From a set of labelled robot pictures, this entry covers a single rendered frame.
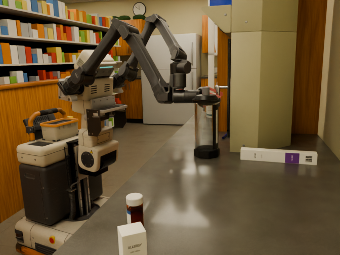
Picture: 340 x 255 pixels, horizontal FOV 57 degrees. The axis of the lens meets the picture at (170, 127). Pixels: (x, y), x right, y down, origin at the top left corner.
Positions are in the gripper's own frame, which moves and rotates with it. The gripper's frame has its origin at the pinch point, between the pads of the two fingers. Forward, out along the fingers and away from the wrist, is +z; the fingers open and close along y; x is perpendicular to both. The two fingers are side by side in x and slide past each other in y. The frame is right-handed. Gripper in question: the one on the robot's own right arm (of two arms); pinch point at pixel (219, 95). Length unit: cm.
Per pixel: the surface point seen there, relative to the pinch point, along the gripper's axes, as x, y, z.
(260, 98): 0.2, -5.7, 16.1
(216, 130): 10.7, -15.1, -0.4
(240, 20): -29.1, -4.4, 8.4
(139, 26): -58, 523, -207
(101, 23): -61, 402, -235
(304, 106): 11.0, 29.8, 38.2
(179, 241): 18, -75, -3
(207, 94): -3.0, -13.2, -3.7
